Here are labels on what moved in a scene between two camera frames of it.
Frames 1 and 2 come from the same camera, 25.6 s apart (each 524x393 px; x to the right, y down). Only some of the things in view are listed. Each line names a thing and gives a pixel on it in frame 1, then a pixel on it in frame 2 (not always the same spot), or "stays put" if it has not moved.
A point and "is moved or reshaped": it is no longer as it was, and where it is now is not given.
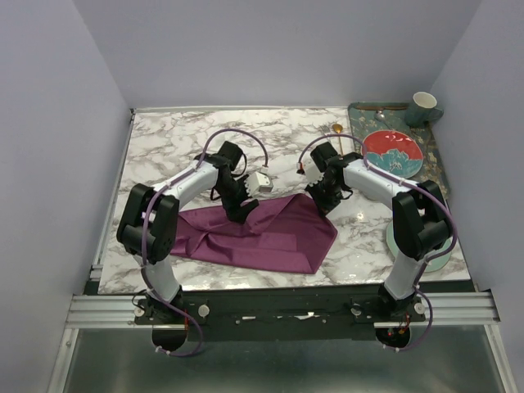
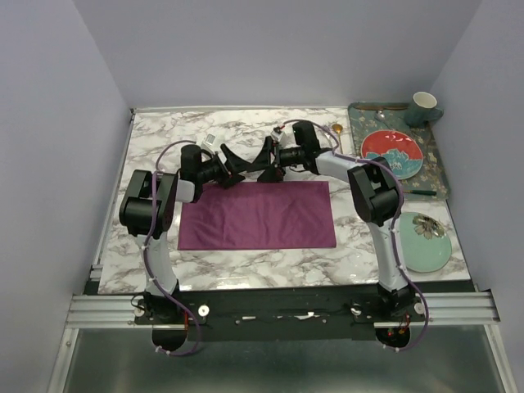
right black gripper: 323,205 to 272,173
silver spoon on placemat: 381,116 stays put
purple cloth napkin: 286,232 is moved or reshaped
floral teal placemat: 364,122 stays put
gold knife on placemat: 381,108 stays put
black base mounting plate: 277,313 stays put
